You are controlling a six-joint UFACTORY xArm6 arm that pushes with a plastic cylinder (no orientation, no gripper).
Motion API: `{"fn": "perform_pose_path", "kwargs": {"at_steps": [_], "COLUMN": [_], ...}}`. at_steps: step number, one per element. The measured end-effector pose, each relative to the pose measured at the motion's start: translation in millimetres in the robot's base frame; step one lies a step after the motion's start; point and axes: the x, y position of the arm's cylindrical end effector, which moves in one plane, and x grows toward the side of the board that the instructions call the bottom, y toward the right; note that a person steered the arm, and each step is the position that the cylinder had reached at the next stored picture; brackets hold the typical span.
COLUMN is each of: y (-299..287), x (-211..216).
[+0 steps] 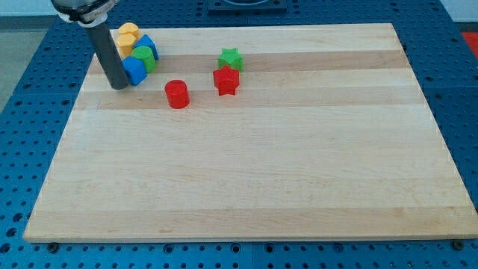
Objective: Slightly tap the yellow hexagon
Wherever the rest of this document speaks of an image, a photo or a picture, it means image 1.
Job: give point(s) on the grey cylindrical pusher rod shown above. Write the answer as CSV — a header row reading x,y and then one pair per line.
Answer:
x,y
108,56

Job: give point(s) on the yellow hexagon block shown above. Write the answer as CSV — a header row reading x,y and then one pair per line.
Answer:
x,y
125,44

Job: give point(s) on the yellow heart block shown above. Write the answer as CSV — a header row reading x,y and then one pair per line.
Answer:
x,y
129,28

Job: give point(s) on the blue block upper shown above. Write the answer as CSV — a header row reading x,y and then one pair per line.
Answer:
x,y
145,40

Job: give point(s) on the blue block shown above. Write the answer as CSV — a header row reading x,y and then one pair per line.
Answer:
x,y
135,70
145,40

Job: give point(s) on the blue block lower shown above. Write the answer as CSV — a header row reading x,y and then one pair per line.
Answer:
x,y
135,70

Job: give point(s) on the green cylinder block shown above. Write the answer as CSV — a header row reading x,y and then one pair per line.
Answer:
x,y
146,56

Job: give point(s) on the red cylinder block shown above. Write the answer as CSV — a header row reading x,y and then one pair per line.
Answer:
x,y
177,94

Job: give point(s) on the green star block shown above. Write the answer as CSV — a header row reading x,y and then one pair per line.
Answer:
x,y
231,58

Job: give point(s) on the red star block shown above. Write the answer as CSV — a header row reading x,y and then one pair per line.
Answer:
x,y
226,80

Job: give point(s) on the wooden board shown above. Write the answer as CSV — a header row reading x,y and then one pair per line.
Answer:
x,y
328,138

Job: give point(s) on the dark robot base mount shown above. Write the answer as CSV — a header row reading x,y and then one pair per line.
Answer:
x,y
246,5

